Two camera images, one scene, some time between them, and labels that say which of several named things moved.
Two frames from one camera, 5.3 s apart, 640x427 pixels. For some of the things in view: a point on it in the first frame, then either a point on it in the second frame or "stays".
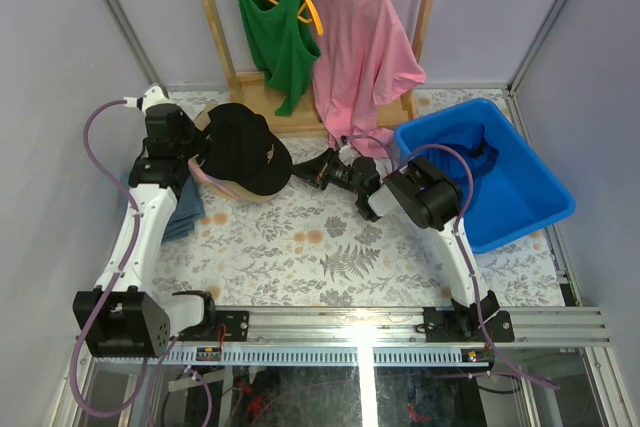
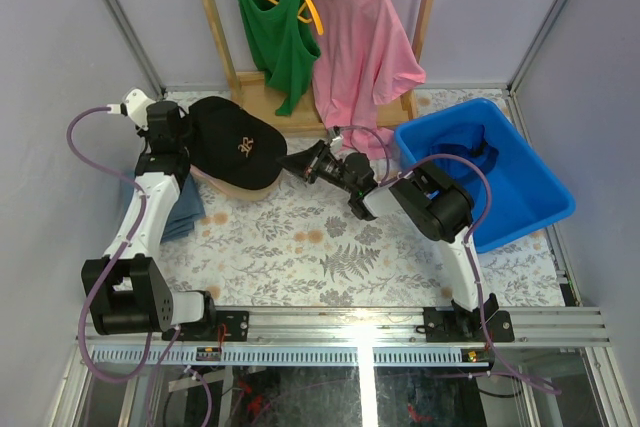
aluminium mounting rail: (371, 337) stays
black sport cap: (244, 151) stays
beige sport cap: (202, 120) to (247, 194)
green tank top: (286, 43) stays
